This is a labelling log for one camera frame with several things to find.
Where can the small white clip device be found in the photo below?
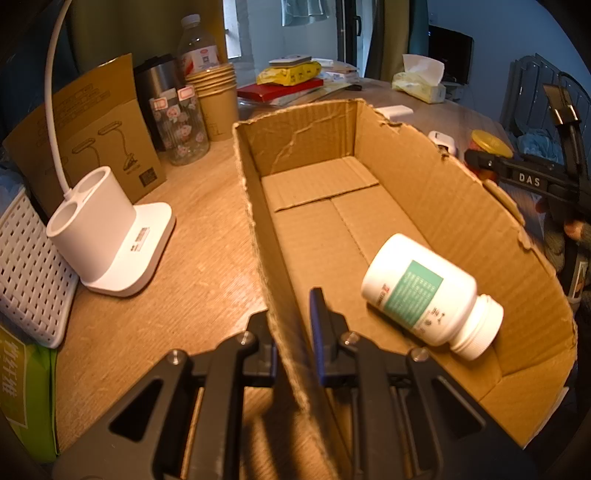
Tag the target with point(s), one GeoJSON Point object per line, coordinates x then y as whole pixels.
{"type": "Point", "coordinates": [441, 138]}

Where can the white desk lamp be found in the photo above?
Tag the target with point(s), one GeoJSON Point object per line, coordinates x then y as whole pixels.
{"type": "Point", "coordinates": [115, 230]}

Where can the white pill bottle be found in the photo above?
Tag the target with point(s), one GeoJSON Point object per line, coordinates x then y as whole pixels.
{"type": "Point", "coordinates": [415, 286]}

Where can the hanging light blue garment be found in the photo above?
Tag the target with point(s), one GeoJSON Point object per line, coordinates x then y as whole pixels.
{"type": "Point", "coordinates": [304, 11]}

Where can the yellow lid jar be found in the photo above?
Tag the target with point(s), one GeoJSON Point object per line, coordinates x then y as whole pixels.
{"type": "Point", "coordinates": [490, 142]}

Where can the clear plastic folder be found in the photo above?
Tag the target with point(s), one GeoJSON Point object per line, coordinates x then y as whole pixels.
{"type": "Point", "coordinates": [286, 104]}

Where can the floral glass jar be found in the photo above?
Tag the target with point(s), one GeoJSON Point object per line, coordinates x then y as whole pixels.
{"type": "Point", "coordinates": [182, 129]}

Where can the clear plastic water bottle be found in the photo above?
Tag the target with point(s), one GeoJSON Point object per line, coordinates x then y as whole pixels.
{"type": "Point", "coordinates": [196, 41]}

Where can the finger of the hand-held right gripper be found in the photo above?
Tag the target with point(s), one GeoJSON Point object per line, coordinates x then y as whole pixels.
{"type": "Point", "coordinates": [508, 170]}

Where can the blue cloth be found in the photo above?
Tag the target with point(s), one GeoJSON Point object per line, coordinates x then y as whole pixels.
{"type": "Point", "coordinates": [538, 143]}

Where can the yellow snack packet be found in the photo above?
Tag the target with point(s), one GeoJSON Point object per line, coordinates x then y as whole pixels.
{"type": "Point", "coordinates": [291, 74]}

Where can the cardboard lamp packaging box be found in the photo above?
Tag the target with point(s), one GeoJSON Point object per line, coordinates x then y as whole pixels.
{"type": "Point", "coordinates": [97, 120]}

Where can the grey chair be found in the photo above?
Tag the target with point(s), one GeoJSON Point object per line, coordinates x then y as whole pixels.
{"type": "Point", "coordinates": [531, 92]}

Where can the stack of papers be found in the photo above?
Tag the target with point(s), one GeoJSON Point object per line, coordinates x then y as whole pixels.
{"type": "Point", "coordinates": [339, 69]}

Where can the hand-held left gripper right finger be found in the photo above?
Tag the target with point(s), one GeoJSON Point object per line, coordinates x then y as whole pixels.
{"type": "Point", "coordinates": [316, 323]}

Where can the green tissue packet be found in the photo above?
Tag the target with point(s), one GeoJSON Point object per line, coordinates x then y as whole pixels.
{"type": "Point", "coordinates": [27, 397]}

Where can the person's right hand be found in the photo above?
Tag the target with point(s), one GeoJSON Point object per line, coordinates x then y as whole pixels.
{"type": "Point", "coordinates": [577, 229]}

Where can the white flat device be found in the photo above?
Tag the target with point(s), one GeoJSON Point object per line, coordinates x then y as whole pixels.
{"type": "Point", "coordinates": [290, 59]}

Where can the stack of paper cups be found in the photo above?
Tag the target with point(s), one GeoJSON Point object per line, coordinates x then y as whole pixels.
{"type": "Point", "coordinates": [219, 106]}

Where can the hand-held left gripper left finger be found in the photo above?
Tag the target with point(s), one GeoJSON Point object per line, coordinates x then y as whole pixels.
{"type": "Point", "coordinates": [258, 339]}

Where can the yellow tissue pack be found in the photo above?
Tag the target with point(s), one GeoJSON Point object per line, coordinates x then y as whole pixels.
{"type": "Point", "coordinates": [420, 78]}

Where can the steel thermos flask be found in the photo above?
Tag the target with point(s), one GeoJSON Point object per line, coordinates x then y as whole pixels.
{"type": "Point", "coordinates": [154, 76]}

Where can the red book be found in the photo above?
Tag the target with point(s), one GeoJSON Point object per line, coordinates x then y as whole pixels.
{"type": "Point", "coordinates": [277, 90]}

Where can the white perforated plastic basket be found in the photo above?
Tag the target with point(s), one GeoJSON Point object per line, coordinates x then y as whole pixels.
{"type": "Point", "coordinates": [27, 272]}

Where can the black monitor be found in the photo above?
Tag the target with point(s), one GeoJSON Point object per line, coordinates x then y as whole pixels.
{"type": "Point", "coordinates": [450, 53]}

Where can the small white box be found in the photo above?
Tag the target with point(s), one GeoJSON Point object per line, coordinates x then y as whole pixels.
{"type": "Point", "coordinates": [395, 112]}

